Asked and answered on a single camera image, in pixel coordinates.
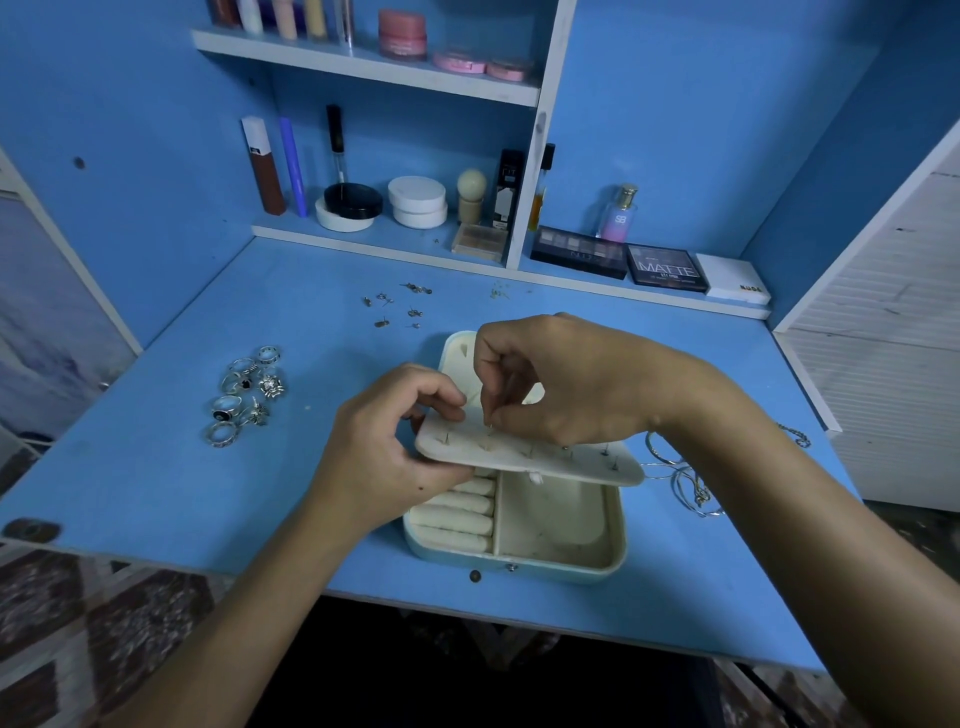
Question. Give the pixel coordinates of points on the white framed marbled panel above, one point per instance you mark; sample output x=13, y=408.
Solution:
x=53, y=330

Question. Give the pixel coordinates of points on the white tube blue label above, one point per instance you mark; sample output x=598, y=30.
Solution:
x=251, y=12

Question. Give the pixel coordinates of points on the square brown powder compact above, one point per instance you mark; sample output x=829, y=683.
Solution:
x=480, y=242

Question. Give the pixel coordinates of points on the small pink perfume bottle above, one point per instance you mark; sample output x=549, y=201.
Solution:
x=617, y=218

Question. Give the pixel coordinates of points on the blue cosmetic tube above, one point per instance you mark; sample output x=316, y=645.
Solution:
x=294, y=162

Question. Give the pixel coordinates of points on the pile of small earrings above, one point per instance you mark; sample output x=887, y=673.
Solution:
x=416, y=288

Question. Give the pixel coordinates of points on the pink round jar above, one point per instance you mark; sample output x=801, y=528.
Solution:
x=402, y=30

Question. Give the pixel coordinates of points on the white flat box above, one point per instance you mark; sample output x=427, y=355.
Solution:
x=734, y=278

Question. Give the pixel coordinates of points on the white shelf unit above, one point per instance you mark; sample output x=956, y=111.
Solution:
x=548, y=90

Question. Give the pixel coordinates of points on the person's left forearm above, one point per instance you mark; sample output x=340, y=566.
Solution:
x=255, y=630

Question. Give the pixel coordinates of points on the black cosmetic bottle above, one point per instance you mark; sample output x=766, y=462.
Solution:
x=510, y=188

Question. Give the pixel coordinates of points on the short beige cosmetic tube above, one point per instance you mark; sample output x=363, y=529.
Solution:
x=315, y=15

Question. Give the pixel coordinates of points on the white slatted cabinet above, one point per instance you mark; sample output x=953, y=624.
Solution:
x=893, y=360

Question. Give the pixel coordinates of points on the white round cream jar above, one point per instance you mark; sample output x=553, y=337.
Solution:
x=419, y=200

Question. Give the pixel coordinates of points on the person's dark clothing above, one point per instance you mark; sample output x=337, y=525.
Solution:
x=510, y=668

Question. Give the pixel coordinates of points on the black lettered eyeshadow palette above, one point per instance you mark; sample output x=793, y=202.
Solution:
x=666, y=267

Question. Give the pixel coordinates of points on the person's right forearm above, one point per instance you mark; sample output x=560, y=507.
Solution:
x=840, y=570

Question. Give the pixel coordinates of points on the person's left hand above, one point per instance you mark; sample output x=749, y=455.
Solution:
x=375, y=458

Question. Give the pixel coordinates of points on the pink flat compact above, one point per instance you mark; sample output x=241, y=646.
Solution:
x=459, y=62
x=509, y=69

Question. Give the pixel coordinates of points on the person's right hand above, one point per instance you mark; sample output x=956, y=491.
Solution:
x=600, y=375

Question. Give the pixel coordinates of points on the beige makeup sponge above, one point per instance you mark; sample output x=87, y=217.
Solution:
x=473, y=191

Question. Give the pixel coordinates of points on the thin dark cosmetic bottle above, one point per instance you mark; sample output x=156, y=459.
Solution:
x=540, y=188

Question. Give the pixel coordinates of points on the pile of silver rings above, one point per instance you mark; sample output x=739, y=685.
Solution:
x=270, y=386

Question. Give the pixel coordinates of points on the dark eyeshadow palette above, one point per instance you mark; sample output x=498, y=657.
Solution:
x=579, y=251

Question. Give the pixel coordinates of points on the black makeup brush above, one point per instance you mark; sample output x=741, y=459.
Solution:
x=338, y=138

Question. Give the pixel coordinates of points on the cream jewellery box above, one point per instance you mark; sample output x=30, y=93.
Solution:
x=563, y=518

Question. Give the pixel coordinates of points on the white bowl black inside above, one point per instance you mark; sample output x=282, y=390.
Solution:
x=351, y=200

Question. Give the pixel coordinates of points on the tall beige cosmetic tube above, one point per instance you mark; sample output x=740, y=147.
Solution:
x=285, y=15

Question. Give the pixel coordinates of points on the brown lipstick tube white cap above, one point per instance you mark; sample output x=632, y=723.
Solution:
x=266, y=162

